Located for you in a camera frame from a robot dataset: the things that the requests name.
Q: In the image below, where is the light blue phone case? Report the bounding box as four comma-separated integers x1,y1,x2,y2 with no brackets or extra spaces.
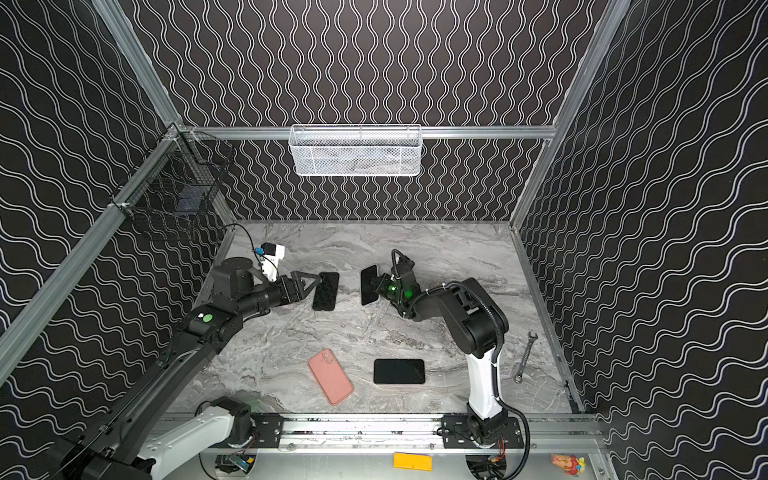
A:
360,265,379,306

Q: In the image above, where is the black smartphone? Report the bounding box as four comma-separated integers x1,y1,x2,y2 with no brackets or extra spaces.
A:
373,358,426,385

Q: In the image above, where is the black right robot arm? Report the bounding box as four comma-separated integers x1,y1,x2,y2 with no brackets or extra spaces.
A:
360,249,517,445

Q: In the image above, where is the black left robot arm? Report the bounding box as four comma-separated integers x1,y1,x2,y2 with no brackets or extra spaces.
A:
43,257,322,479

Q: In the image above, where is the silver spanner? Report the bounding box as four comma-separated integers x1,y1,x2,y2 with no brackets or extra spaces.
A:
514,331,538,384

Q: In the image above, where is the yellow block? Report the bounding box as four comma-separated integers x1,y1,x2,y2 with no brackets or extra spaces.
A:
393,452,433,472

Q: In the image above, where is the small colourful toy figure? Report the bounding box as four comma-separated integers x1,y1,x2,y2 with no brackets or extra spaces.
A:
551,454,586,476

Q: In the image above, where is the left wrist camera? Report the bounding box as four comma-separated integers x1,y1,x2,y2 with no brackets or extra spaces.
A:
253,242,285,282

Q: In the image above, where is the white wire mesh basket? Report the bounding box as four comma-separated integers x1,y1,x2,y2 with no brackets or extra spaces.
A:
288,134,424,177

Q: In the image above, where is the black wire mesh basket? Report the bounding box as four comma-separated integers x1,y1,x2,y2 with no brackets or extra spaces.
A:
116,131,235,242

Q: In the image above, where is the horizontal aluminium back rail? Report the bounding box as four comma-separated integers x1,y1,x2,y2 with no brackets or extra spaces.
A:
184,124,556,141

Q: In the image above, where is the left aluminium side rail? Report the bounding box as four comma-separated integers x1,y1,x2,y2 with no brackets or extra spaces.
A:
1,131,180,381

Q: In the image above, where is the aluminium corner frame post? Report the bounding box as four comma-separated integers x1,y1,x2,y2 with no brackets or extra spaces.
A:
92,0,182,127

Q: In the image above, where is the right aluminium corner post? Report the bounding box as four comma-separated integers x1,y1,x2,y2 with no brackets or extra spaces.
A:
510,0,631,232

